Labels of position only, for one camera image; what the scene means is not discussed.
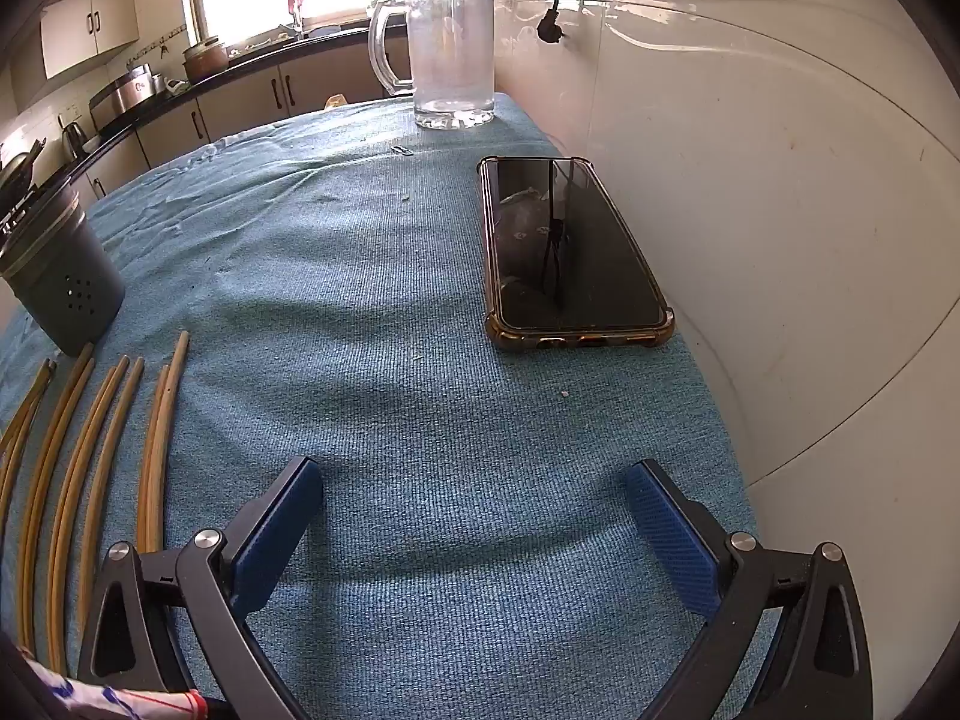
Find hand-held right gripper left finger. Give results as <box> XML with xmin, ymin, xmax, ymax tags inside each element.
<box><xmin>77</xmin><ymin>456</ymin><xmax>325</xmax><ymax>720</ymax></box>

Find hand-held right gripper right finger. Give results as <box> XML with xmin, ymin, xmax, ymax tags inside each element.
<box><xmin>625</xmin><ymin>459</ymin><xmax>875</xmax><ymax>720</ymax></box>

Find row of bamboo chopsticks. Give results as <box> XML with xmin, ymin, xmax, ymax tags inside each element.
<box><xmin>0</xmin><ymin>330</ymin><xmax>191</xmax><ymax>680</ymax></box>

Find dark grey utensil holder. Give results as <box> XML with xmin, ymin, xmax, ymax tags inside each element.
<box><xmin>0</xmin><ymin>184</ymin><xmax>127</xmax><ymax>358</ymax></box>

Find blue tablecloth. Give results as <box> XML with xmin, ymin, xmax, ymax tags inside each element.
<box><xmin>0</xmin><ymin>92</ymin><xmax>758</xmax><ymax>720</ymax></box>

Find person's patterned clothing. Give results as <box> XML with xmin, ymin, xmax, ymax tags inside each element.
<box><xmin>0</xmin><ymin>630</ymin><xmax>226</xmax><ymax>720</ymax></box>

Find black smartphone in clear case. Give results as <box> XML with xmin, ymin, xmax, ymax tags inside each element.
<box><xmin>478</xmin><ymin>155</ymin><xmax>676</xmax><ymax>352</ymax></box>

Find cream kitchen base cabinets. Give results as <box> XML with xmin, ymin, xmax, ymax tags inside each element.
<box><xmin>67</xmin><ymin>52</ymin><xmax>413</xmax><ymax>196</ymax></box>

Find black wok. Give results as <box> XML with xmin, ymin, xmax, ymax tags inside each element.
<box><xmin>0</xmin><ymin>139</ymin><xmax>47</xmax><ymax>203</ymax></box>

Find black kitchen countertop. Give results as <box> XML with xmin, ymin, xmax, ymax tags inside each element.
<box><xmin>0</xmin><ymin>26</ymin><xmax>410</xmax><ymax>226</ymax></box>

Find brown cooking pot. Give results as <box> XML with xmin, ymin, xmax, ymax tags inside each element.
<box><xmin>182</xmin><ymin>36</ymin><xmax>232</xmax><ymax>83</ymax></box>

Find clear glass mug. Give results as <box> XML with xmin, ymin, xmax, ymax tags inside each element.
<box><xmin>367</xmin><ymin>0</ymin><xmax>497</xmax><ymax>131</ymax></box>

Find cream upper kitchen cabinets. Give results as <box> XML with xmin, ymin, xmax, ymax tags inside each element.
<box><xmin>37</xmin><ymin>0</ymin><xmax>143</xmax><ymax>80</ymax></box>

